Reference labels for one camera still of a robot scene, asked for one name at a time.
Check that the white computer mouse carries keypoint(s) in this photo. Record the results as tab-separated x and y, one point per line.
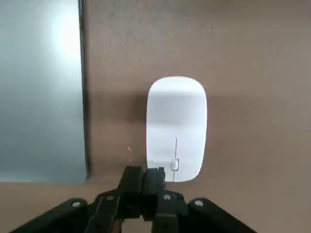
177	116

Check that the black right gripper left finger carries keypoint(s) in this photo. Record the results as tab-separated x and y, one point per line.
107	208

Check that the grey closed laptop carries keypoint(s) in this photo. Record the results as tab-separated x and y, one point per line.
41	97

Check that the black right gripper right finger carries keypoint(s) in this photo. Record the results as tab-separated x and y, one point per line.
170	211

